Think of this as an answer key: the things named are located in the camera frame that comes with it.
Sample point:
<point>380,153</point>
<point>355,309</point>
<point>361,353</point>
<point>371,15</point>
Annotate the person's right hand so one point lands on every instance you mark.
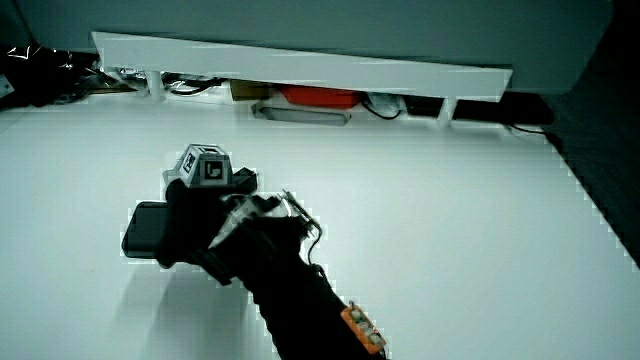
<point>200,225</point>

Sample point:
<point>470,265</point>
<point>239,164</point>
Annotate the dark grey battery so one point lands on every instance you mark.
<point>145,230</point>

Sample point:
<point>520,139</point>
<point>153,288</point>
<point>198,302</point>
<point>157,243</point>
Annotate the brown box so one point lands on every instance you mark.
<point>249,90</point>

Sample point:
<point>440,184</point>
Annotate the grey flat tray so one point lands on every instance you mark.
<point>300,115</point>

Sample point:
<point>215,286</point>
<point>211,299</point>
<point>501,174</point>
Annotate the orange box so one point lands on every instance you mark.
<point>320,96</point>

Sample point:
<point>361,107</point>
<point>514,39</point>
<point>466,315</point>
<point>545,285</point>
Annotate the white desk shelf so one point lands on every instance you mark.
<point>300,67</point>

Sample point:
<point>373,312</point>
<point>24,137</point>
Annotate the orange sensor module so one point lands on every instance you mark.
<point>363,330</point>

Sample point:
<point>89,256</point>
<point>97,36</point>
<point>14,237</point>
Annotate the black plastic bag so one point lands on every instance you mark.
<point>40,75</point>

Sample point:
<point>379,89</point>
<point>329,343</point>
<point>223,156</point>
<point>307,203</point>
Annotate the large grey panel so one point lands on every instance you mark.
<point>320,25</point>

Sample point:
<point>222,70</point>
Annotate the long black box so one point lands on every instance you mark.
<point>500,111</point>

